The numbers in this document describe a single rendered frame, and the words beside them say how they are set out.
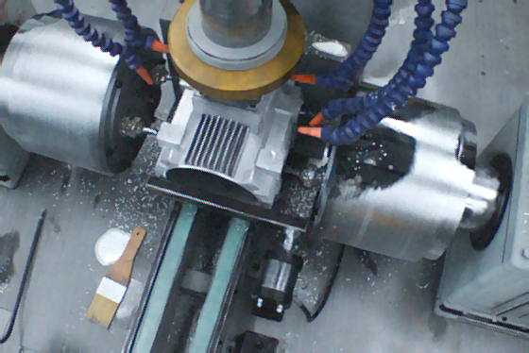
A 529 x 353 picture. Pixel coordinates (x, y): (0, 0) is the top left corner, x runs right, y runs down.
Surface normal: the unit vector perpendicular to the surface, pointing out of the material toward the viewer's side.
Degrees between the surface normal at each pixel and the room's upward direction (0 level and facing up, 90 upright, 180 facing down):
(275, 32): 0
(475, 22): 0
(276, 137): 0
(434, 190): 28
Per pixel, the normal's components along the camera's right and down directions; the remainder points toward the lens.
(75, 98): -0.13, 0.14
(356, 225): -0.26, 0.70
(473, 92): 0.03, -0.38
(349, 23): -0.28, 0.88
